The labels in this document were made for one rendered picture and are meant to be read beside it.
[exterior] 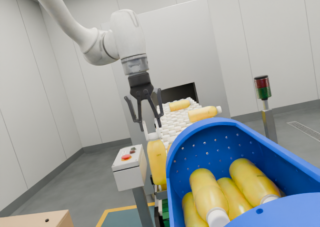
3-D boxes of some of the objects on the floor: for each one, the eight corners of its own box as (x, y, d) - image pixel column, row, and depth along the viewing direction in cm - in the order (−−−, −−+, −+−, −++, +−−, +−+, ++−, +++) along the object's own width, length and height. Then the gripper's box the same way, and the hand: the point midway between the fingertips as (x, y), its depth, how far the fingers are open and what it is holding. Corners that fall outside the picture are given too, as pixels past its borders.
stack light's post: (299, 309, 122) (264, 111, 106) (295, 301, 126) (260, 109, 110) (306, 307, 122) (272, 109, 106) (302, 300, 126) (268, 107, 110)
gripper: (112, 79, 75) (130, 147, 79) (161, 67, 75) (177, 136, 78) (116, 79, 83) (132, 141, 86) (161, 68, 82) (175, 130, 86)
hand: (151, 129), depth 82 cm, fingers closed on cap, 4 cm apart
